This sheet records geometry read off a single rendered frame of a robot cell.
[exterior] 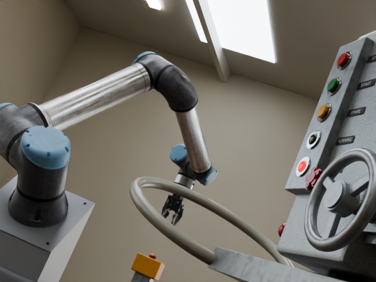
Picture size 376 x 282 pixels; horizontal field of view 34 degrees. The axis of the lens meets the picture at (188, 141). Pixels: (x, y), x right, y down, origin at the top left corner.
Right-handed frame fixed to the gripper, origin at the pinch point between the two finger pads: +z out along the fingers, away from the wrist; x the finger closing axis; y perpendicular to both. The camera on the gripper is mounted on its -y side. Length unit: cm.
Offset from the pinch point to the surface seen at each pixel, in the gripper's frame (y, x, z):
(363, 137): 191, 58, -9
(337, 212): 201, 57, 6
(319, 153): 185, 53, -6
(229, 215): 104, 35, -2
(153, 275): 6.4, 4.6, 21.9
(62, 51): -524, -343, -219
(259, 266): 166, 50, 13
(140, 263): 6.3, -3.0, 19.7
